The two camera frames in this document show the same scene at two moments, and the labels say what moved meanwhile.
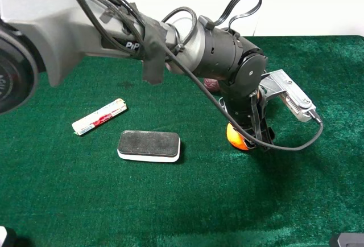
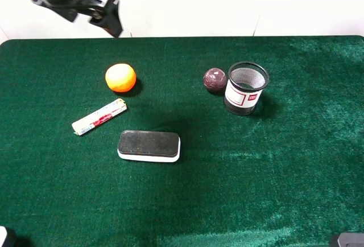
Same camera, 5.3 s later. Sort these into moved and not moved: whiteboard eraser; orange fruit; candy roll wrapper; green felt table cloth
Moved: orange fruit
Not moved: candy roll wrapper; whiteboard eraser; green felt table cloth
